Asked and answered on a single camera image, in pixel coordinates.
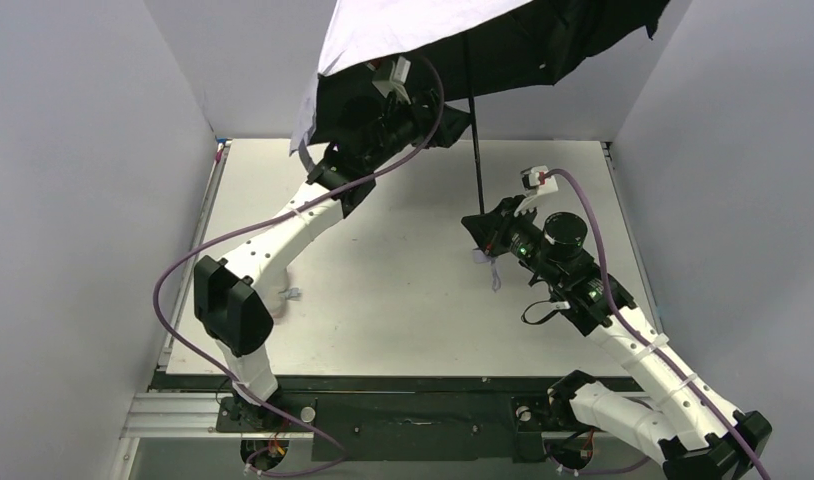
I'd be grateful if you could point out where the lavender folding umbrella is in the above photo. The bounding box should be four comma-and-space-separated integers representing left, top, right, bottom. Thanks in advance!
289, 1, 667, 174

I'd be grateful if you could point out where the pink umbrella case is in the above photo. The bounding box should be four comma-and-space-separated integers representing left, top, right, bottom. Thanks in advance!
264, 268, 303, 323

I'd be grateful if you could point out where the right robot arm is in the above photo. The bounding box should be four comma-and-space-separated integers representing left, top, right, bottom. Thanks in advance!
461, 195, 772, 479

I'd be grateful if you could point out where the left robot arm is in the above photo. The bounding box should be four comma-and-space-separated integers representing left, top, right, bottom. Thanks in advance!
193, 90, 471, 406

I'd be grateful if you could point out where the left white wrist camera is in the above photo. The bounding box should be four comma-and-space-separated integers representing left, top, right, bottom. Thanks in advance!
372, 56, 412, 104

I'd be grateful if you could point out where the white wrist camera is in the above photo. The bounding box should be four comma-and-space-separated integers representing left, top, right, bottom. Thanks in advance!
514, 165, 559, 217
372, 56, 412, 104

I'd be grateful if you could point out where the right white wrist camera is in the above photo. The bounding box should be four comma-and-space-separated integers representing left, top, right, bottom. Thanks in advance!
514, 165, 559, 217

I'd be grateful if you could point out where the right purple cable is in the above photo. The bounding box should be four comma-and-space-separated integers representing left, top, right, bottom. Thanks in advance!
543, 168, 773, 480

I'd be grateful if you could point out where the purple cable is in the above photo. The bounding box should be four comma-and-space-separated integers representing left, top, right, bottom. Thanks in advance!
543, 168, 773, 480
152, 55, 447, 478

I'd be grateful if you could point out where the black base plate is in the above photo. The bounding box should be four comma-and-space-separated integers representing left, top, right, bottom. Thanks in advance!
148, 372, 647, 464

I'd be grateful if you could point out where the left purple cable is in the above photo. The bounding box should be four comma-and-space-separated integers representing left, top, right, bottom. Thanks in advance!
152, 55, 447, 478

